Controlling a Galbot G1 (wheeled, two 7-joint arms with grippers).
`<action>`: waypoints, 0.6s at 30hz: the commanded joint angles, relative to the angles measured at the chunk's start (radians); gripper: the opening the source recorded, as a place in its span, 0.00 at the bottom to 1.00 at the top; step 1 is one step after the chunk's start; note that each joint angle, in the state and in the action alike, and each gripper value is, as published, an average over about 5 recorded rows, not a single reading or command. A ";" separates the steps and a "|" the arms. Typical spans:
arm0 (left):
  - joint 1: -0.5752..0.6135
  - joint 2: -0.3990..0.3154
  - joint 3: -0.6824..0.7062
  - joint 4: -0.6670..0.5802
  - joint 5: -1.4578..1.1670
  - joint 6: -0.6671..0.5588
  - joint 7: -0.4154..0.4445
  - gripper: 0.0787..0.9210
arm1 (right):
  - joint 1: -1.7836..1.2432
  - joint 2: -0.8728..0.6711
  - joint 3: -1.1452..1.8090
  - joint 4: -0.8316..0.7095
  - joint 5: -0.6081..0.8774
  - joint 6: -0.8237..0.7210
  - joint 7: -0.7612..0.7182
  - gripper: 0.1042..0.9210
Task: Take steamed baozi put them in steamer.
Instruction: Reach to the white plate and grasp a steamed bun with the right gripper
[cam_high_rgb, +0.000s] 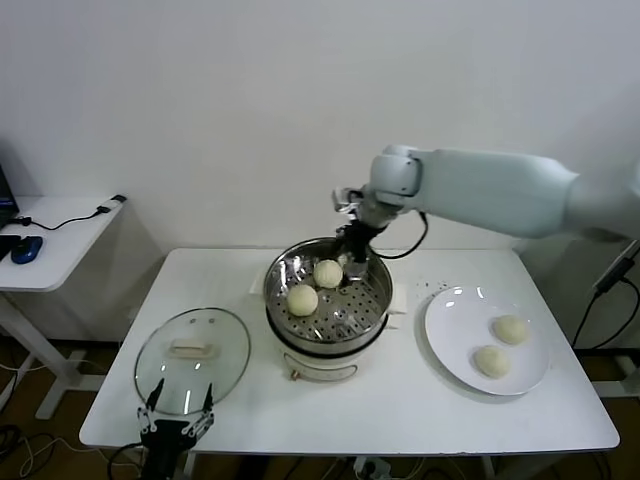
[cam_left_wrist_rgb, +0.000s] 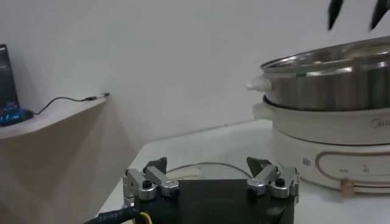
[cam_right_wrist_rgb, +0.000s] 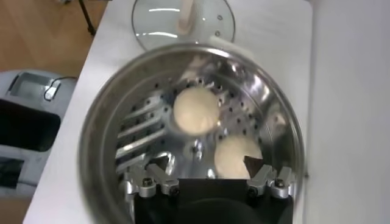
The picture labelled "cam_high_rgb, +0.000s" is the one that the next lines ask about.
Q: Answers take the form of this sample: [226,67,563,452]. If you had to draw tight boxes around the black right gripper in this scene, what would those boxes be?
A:
[335,225,379,284]

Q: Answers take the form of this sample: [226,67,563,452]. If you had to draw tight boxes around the white power strip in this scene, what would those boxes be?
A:
[352,457,395,480]

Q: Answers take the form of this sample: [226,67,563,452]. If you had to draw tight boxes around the blue computer mouse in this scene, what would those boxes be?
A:
[9,236,44,265]

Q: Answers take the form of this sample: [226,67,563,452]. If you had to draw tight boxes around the white steamed baozi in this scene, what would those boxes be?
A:
[472,345,512,380]
[492,314,530,346]
[286,284,320,317]
[312,259,345,290]

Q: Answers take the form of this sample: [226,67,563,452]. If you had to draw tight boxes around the glass lid with beige handle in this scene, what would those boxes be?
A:
[133,306,251,417]

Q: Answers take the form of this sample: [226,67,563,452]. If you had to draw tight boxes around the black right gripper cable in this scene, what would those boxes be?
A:
[372,209,430,260]

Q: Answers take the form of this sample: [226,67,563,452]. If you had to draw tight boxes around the perforated steel steamer basket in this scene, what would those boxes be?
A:
[262,238,395,351]

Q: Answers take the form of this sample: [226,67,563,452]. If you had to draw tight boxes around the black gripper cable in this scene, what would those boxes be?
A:
[372,209,430,260]
[107,441,146,480]

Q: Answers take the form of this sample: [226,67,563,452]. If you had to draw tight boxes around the white round plate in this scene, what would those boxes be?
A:
[423,284,550,397]

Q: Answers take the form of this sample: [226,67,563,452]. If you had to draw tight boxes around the white electric cooking pot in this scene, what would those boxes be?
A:
[248,267,410,384]

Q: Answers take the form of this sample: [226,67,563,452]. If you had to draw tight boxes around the white side table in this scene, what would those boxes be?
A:
[0,196,127,422]

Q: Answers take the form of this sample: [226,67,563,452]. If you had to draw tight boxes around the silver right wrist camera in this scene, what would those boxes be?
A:
[333,187,365,214]

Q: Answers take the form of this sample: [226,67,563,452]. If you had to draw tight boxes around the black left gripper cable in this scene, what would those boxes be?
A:
[107,441,146,480]

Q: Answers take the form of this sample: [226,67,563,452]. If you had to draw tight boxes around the dark laptop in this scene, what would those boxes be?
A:
[0,162,20,232]

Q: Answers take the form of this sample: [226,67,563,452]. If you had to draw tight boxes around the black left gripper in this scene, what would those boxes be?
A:
[137,377,216,480]

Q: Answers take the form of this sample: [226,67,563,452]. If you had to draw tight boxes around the black cable with adapter plug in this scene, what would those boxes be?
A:
[8,195,127,234]

